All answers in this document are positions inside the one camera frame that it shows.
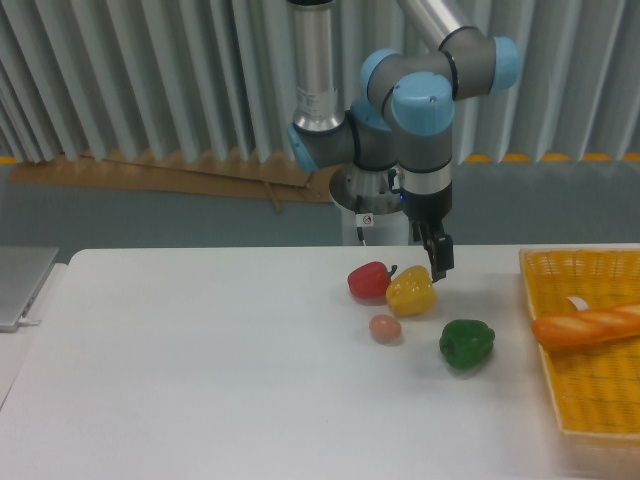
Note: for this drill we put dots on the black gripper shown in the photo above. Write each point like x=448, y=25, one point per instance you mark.
x=430, y=210

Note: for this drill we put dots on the yellow bell pepper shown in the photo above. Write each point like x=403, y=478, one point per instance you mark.
x=411, y=292

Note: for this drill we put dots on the red bell pepper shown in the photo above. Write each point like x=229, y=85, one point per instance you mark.
x=370, y=280

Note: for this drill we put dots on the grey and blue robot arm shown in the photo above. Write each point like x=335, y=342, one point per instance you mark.
x=401, y=125

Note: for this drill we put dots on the yellow woven basket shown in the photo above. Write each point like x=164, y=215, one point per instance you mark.
x=594, y=389

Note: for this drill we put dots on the brown egg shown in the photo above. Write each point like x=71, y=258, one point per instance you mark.
x=385, y=328

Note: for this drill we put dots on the green bell pepper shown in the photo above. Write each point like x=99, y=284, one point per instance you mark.
x=466, y=343

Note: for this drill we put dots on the brown cardboard sheet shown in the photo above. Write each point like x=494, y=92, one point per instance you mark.
x=277, y=180

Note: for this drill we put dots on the white paper tag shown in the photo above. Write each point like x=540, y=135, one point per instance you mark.
x=578, y=303

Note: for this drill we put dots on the baguette bread loaf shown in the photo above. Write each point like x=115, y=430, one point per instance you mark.
x=587, y=327

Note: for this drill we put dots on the silver laptop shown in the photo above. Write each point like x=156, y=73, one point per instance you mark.
x=24, y=271

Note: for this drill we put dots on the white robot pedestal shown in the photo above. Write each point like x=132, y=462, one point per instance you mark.
x=370, y=213

